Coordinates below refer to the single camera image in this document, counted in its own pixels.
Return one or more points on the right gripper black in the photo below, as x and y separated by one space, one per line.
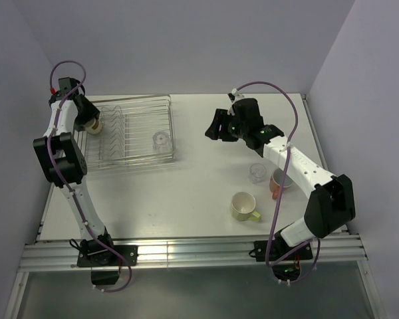
221 117

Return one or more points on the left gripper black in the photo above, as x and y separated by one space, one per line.
91 112

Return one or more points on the large clear glass cup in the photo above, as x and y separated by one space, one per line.
161 142

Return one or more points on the pale yellow ceramic mug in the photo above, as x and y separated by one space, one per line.
243 207

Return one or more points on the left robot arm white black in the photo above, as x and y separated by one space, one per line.
64 165

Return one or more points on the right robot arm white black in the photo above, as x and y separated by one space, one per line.
330 197

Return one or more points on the small clear glass cup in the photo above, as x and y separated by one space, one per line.
257 173

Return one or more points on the orange ceramic mug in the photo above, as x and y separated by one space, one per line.
275 184

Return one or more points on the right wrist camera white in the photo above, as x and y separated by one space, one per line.
235 95

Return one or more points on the wire dish rack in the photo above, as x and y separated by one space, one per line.
126 138

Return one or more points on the aluminium rail frame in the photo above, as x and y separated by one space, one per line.
49 256

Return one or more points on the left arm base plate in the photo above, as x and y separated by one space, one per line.
129 252

